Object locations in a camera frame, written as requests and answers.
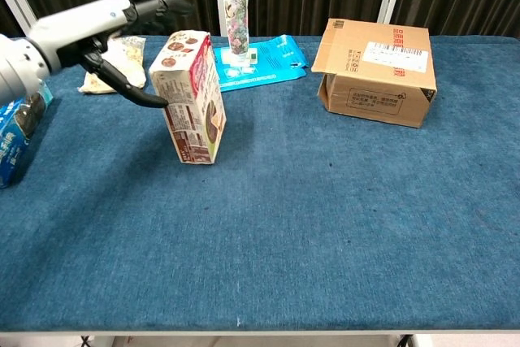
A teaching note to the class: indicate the flattened blue carton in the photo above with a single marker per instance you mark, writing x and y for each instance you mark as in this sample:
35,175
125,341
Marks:
268,62

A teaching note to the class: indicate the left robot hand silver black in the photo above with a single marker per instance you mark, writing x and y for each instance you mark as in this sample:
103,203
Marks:
81,26

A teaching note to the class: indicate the blue table cloth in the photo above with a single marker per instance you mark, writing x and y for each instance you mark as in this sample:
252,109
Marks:
284,221

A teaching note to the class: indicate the brown cardboard shipping box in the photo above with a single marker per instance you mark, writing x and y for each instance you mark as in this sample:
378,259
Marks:
378,70

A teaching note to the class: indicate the clear snack bag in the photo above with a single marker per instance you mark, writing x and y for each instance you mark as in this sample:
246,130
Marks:
130,62

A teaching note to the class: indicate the floral print tube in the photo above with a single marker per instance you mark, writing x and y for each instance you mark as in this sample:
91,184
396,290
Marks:
237,9

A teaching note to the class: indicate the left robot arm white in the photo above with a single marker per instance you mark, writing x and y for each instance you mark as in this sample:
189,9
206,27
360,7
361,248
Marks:
16,66

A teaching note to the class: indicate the blue cookie package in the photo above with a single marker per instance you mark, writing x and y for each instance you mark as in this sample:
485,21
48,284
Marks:
18,135

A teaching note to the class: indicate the red cream wafer box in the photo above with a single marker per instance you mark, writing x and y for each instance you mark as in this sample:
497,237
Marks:
191,95

